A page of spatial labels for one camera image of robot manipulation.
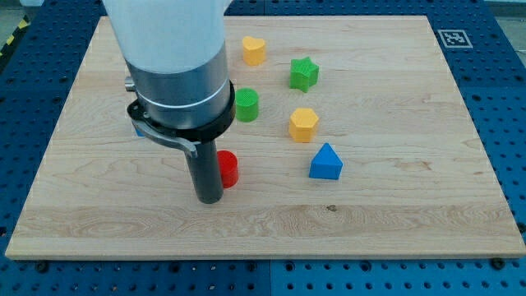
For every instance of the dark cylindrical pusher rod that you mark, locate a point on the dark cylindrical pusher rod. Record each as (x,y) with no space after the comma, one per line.
(205,174)

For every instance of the green cylinder block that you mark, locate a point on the green cylinder block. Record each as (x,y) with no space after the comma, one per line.
(247,105)

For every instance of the white fiducial marker tag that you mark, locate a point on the white fiducial marker tag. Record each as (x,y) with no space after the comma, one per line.
(455,39)

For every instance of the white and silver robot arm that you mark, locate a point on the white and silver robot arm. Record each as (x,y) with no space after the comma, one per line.
(175,51)

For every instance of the red cylinder block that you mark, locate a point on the red cylinder block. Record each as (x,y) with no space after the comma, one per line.
(228,167)

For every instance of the wooden board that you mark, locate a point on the wooden board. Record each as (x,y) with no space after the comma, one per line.
(416,181)

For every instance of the yellow heart block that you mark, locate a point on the yellow heart block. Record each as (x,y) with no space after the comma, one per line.
(254,50)

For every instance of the blue triangle block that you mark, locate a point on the blue triangle block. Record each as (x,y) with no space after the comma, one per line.
(326,164)

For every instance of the green star block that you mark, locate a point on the green star block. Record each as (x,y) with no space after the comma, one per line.
(303,74)

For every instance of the yellow hexagon block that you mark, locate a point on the yellow hexagon block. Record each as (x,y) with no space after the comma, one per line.
(303,124)

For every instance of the black clamp ring with lever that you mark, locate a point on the black clamp ring with lever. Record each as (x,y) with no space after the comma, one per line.
(186,140)

